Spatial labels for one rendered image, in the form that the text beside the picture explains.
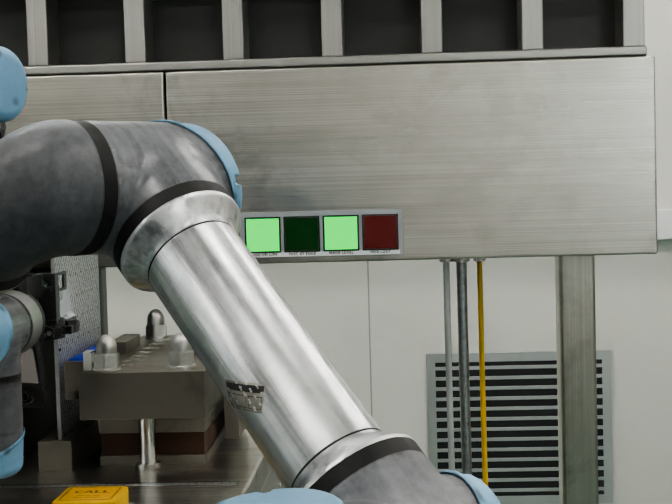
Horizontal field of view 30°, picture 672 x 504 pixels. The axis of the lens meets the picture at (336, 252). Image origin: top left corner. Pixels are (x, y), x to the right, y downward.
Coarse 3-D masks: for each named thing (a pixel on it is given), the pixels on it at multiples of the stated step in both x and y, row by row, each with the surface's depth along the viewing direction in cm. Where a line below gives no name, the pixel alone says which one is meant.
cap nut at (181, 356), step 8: (176, 336) 161; (184, 336) 161; (176, 344) 160; (184, 344) 160; (176, 352) 160; (184, 352) 160; (192, 352) 161; (176, 360) 160; (184, 360) 160; (192, 360) 161; (176, 368) 160; (184, 368) 160
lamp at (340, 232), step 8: (352, 216) 191; (328, 224) 191; (336, 224) 191; (344, 224) 191; (352, 224) 191; (328, 232) 192; (336, 232) 191; (344, 232) 191; (352, 232) 191; (328, 240) 192; (336, 240) 192; (344, 240) 192; (352, 240) 191; (328, 248) 192; (336, 248) 192; (344, 248) 192; (352, 248) 192
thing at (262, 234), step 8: (248, 224) 192; (256, 224) 192; (264, 224) 192; (272, 224) 192; (248, 232) 192; (256, 232) 192; (264, 232) 192; (272, 232) 192; (248, 240) 192; (256, 240) 192; (264, 240) 192; (272, 240) 192; (248, 248) 192; (256, 248) 192; (264, 248) 192; (272, 248) 192
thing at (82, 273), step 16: (64, 256) 167; (80, 256) 175; (96, 256) 185; (80, 272) 175; (96, 272) 184; (80, 288) 175; (96, 288) 184; (80, 304) 175; (96, 304) 184; (80, 320) 174; (96, 320) 184; (80, 336) 174; (96, 336) 183; (64, 352) 166; (80, 352) 174
